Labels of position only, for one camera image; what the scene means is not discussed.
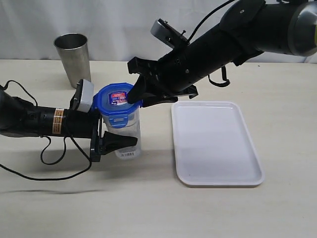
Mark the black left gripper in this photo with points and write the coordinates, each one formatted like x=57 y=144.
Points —
x=85 y=125

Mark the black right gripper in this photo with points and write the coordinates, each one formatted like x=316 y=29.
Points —
x=164 y=80

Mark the clear tall plastic container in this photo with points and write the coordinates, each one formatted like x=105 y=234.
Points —
x=127 y=126

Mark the blue plastic container lid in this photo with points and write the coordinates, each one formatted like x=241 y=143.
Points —
x=112 y=102

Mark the stainless steel tumbler cup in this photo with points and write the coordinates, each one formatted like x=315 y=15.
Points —
x=72 y=49

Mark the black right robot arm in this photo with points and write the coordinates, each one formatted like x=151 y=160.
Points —
x=248 y=29

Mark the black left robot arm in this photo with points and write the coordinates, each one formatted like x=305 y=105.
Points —
x=20 y=118

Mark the white rectangular plastic tray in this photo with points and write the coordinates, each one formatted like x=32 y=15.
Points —
x=213 y=146

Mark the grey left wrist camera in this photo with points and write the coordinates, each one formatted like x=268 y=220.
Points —
x=82 y=100

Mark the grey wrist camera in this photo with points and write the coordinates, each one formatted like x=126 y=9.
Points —
x=168 y=35
x=82 y=100

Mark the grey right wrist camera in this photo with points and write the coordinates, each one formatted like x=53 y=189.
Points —
x=168 y=35

